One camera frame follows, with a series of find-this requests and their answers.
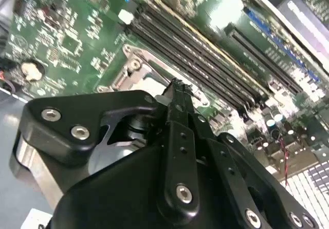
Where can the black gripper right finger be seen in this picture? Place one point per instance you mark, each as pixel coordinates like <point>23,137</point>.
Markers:
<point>236,159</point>

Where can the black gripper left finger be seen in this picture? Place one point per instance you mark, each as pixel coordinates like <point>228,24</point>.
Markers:
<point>38,126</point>

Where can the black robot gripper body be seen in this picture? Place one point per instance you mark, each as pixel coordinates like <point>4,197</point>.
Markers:
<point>115,195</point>

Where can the silver square CPU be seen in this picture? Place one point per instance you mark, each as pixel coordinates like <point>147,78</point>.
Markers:
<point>154,86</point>

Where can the metal socket cover frame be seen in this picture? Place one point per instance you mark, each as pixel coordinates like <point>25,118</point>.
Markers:
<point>140,73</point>

